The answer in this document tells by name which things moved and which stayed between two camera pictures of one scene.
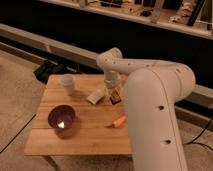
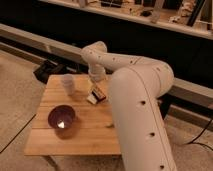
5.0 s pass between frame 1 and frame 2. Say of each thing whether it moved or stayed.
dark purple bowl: stayed
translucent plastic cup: stayed
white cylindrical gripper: moved
